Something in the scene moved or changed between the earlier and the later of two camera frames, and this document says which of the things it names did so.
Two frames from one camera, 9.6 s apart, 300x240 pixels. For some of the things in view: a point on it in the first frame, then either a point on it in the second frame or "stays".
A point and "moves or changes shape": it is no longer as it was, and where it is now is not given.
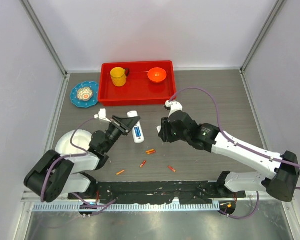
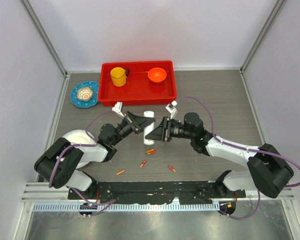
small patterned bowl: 84,94 stays
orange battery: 143,163 stays
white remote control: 138,136 moves or changes shape
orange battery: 117,173 stays
